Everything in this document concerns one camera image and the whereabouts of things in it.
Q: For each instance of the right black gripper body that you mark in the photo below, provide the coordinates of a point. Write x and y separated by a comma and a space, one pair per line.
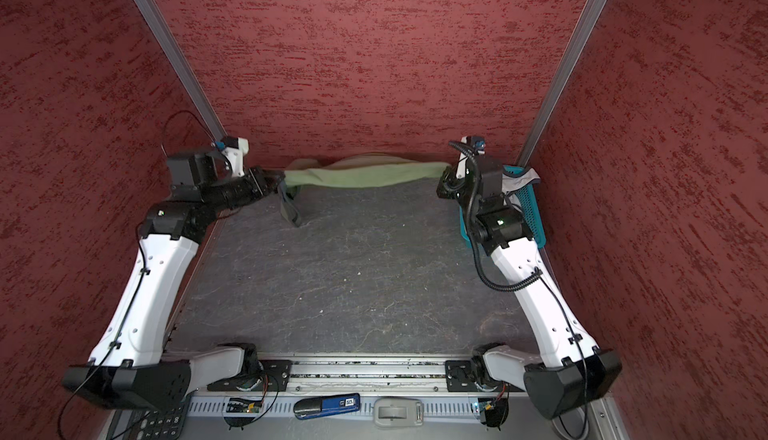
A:
453, 188

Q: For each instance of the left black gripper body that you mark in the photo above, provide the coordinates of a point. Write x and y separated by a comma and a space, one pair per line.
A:
237, 191

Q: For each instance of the teal plastic basket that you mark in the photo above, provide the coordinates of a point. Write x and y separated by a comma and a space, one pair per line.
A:
531, 212

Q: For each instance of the olive green tank top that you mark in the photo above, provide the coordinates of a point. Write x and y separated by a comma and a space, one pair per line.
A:
358, 172

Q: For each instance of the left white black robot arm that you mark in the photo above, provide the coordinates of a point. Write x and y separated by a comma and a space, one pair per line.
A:
168, 241

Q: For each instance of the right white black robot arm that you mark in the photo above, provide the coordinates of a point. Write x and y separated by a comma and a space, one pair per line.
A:
519, 268

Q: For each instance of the white grey-trimmed tank top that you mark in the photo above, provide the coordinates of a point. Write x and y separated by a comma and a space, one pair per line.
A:
513, 182

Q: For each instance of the right small circuit board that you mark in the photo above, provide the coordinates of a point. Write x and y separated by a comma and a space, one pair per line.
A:
485, 404

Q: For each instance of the small circuit board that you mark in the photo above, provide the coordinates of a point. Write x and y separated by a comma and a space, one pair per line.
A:
243, 407
485, 404

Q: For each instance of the left small circuit board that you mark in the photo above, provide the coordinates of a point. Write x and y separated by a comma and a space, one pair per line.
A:
243, 407

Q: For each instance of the blue black utility knife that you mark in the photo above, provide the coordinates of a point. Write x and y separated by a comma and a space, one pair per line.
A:
325, 406

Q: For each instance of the black calculator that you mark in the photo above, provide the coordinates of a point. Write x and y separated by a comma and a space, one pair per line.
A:
156, 425

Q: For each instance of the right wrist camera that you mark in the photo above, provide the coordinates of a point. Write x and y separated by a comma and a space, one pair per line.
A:
471, 164

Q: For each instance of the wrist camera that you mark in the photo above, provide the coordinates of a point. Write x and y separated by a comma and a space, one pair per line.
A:
471, 164
234, 150

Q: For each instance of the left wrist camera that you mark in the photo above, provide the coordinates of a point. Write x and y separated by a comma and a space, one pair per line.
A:
234, 150

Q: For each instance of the left aluminium corner post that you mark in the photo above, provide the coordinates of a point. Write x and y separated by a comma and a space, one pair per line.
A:
162, 33

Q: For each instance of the aluminium corner post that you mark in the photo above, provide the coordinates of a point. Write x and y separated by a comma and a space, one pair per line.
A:
162, 33
578, 40

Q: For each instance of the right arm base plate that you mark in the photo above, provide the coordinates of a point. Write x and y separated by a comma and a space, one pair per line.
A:
470, 376

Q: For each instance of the aluminium front rail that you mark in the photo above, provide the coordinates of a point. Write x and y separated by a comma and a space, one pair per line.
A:
366, 374

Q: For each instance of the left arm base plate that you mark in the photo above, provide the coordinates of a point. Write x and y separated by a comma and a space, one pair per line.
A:
275, 372

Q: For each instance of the right aluminium corner post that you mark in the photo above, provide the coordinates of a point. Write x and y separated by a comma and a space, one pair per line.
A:
578, 40

